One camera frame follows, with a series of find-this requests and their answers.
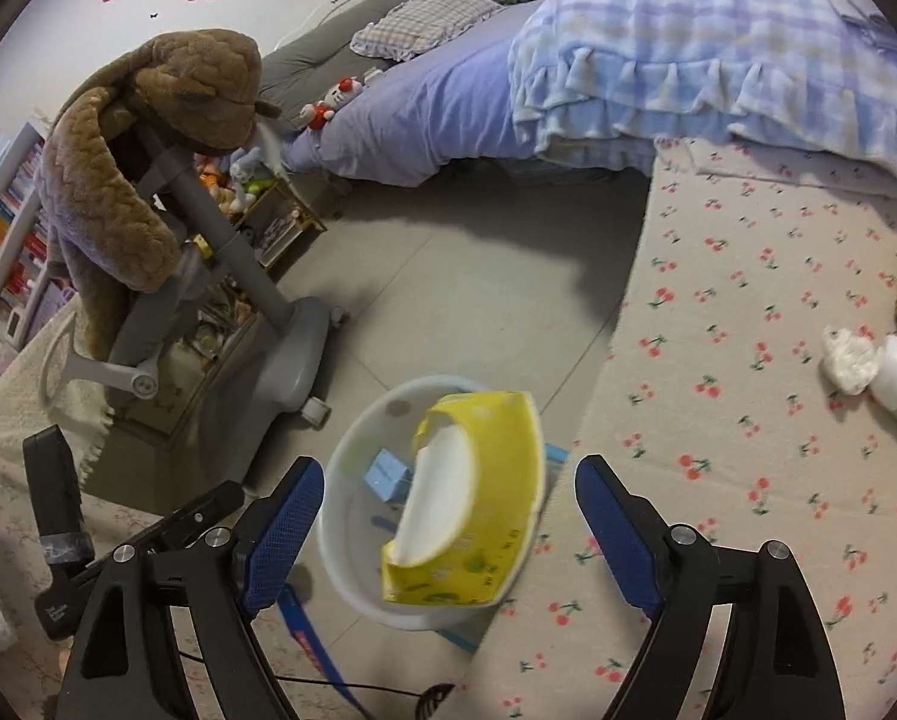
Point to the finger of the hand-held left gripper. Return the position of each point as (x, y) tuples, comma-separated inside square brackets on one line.
[(208, 506)]

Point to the bed with purple sheet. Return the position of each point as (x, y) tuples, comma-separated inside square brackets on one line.
[(433, 105)]

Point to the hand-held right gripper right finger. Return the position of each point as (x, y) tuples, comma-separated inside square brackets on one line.
[(617, 532)]

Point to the wooden toy shelf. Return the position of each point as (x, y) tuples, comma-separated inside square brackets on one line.
[(283, 229)]

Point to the light blue box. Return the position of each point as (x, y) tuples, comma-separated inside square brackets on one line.
[(388, 476)]

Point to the white bookshelf with books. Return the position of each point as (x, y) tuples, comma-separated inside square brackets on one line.
[(13, 232)]

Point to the brown quilted coat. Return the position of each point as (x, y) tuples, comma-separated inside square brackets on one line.
[(118, 195)]

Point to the grey wheeled chair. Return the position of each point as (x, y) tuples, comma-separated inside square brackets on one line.
[(268, 360)]

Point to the checked pillow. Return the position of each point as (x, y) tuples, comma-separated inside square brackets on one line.
[(426, 19)]

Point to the white spotted waste bin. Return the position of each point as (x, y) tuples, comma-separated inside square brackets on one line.
[(358, 540)]

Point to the white and red cat plush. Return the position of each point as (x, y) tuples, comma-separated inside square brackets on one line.
[(332, 101)]

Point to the small white crumpled tissue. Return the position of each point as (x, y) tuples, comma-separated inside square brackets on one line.
[(849, 360)]

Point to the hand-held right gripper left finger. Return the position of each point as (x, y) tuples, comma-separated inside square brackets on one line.
[(279, 540)]

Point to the cluttered storage crate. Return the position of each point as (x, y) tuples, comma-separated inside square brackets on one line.
[(193, 360)]

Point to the striped slipper with bow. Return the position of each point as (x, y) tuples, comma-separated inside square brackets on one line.
[(435, 697)]

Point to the floral cream cloth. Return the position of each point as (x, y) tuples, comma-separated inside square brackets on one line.
[(6, 510)]

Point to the blue checked ruffled quilt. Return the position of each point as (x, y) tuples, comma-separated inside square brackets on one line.
[(718, 52)]

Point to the cherry print tablecloth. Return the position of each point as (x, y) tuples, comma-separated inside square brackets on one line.
[(718, 390)]

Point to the yellow tissue box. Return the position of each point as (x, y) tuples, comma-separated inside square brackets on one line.
[(486, 465)]

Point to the grey bed headboard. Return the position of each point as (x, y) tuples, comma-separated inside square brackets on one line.
[(306, 67)]

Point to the pile of small toys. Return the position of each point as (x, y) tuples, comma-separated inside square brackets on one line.
[(238, 176)]

